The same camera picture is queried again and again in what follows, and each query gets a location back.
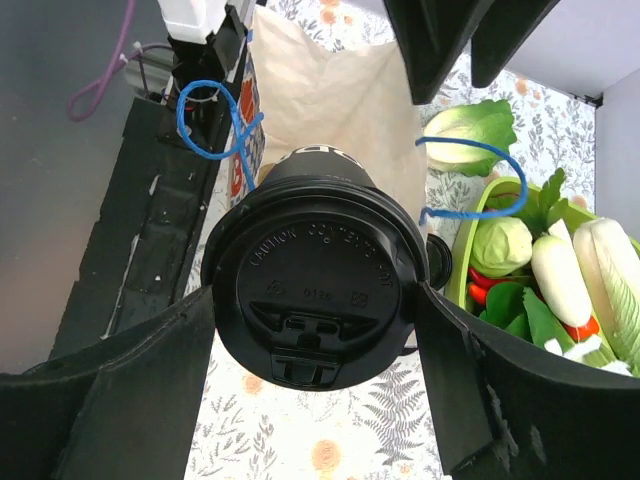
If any toy bok choy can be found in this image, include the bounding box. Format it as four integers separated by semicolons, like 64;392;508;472
423;99;517;177

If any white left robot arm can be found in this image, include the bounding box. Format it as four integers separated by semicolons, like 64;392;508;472
159;0;557;105

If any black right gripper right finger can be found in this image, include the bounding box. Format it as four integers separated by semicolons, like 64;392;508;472
415;284;639;479

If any stack of black lids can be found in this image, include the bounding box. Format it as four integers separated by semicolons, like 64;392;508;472
426;234;453;290

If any toy napa cabbage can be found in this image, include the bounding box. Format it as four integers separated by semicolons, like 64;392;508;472
573;217;639;377

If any black paper coffee cup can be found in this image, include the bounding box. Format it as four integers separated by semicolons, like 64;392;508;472
257;145;376;192

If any patterned paper takeout bag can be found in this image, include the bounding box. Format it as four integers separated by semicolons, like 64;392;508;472
177;7;529;226

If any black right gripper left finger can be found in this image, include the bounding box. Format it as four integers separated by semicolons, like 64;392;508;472
1;288;215;479

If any green vegetable basket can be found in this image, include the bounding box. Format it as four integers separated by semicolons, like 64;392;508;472
444;175;640;346

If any toy round green cabbage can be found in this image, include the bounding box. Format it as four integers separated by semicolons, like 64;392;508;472
469;217;533;278

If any black plastic cup lid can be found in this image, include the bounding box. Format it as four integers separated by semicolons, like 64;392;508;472
201;178;428;391

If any toy red chili pepper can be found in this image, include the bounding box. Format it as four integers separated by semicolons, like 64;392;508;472
467;267;504;306

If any toy white radish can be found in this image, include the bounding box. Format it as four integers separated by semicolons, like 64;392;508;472
531;236;592;328

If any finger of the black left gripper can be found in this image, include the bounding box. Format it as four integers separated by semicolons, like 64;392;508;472
471;0;559;88
384;0;494;105

